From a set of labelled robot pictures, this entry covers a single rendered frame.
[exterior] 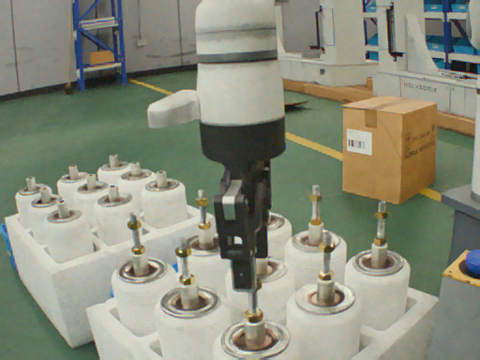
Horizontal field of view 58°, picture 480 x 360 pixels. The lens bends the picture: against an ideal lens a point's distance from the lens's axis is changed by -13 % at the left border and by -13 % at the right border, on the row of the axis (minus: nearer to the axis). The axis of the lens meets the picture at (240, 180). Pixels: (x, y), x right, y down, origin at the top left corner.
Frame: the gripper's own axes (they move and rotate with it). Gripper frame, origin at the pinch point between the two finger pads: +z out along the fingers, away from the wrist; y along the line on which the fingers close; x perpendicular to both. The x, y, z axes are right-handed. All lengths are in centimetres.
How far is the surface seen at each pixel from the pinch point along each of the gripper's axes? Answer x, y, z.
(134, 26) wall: 273, 583, -40
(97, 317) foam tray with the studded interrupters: 26.6, 10.5, 17.1
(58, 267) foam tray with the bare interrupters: 42, 24, 17
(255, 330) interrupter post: -0.2, -0.8, 7.9
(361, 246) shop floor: -13, 76, 35
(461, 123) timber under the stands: -75, 213, 29
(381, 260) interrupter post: -14.2, 17.9, 9.1
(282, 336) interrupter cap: -2.8, 0.9, 9.8
